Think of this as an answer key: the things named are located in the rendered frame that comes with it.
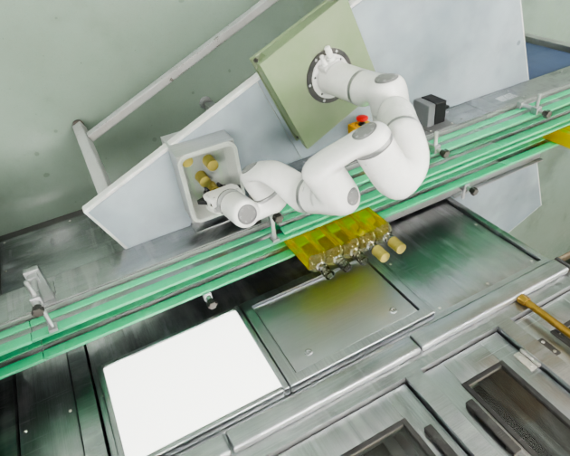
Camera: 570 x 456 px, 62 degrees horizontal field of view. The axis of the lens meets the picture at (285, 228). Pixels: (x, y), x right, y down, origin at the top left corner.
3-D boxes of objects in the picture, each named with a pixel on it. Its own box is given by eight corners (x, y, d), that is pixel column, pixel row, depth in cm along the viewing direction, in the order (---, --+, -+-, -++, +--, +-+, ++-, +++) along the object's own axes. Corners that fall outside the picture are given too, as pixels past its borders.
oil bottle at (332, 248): (296, 233, 156) (330, 270, 140) (294, 219, 152) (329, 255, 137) (310, 227, 157) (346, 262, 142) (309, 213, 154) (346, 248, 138)
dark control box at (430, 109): (411, 119, 172) (427, 128, 166) (413, 99, 167) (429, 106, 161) (429, 113, 175) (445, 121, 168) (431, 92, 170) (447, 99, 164)
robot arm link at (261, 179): (330, 197, 112) (275, 195, 128) (306, 152, 106) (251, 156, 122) (309, 221, 108) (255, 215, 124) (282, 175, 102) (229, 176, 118)
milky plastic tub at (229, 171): (185, 212, 147) (194, 225, 140) (166, 147, 133) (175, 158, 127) (236, 193, 152) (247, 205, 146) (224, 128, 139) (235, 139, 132)
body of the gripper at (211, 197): (218, 223, 128) (206, 212, 137) (252, 209, 131) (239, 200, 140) (210, 197, 125) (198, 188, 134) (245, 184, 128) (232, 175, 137)
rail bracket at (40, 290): (38, 292, 134) (45, 347, 118) (12, 247, 124) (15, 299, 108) (56, 286, 136) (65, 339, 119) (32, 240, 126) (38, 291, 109)
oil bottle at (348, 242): (311, 227, 158) (347, 262, 142) (309, 213, 154) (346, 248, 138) (326, 221, 159) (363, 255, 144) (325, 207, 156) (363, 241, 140)
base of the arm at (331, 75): (300, 60, 132) (331, 71, 121) (335, 34, 134) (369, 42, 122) (320, 106, 142) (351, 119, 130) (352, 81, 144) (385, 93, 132)
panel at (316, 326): (99, 373, 134) (126, 480, 109) (96, 365, 132) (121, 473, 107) (365, 255, 162) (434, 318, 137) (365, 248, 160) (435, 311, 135)
